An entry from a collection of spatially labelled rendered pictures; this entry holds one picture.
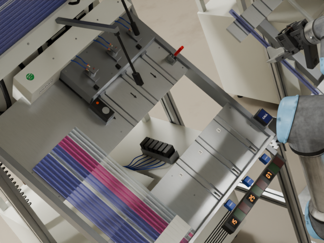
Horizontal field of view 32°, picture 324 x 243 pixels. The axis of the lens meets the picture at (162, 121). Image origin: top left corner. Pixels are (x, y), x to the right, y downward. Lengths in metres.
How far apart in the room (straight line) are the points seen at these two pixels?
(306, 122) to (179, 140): 1.01
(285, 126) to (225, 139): 0.60
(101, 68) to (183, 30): 2.40
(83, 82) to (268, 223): 1.24
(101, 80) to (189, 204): 0.49
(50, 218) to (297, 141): 1.19
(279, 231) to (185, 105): 1.17
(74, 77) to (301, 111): 0.79
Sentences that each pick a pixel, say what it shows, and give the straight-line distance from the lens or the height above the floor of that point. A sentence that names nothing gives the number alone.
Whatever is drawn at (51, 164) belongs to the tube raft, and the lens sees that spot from 1.79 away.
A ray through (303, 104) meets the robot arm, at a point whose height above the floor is 1.19.
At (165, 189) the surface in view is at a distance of 1.84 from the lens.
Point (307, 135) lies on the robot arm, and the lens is 1.40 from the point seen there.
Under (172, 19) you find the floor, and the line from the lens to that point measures 4.44.
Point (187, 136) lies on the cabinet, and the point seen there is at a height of 0.62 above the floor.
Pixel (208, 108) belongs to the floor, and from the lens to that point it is 3.43.
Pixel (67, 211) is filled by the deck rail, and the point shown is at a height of 0.96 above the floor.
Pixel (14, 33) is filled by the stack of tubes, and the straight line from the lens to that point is 1.75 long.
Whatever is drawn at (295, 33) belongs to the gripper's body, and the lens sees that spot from 1.90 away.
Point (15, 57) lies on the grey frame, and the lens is 1.80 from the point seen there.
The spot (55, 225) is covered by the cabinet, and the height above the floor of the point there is 0.62.
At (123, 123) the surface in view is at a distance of 1.89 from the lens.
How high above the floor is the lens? 2.09
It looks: 37 degrees down
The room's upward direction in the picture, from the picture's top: 25 degrees counter-clockwise
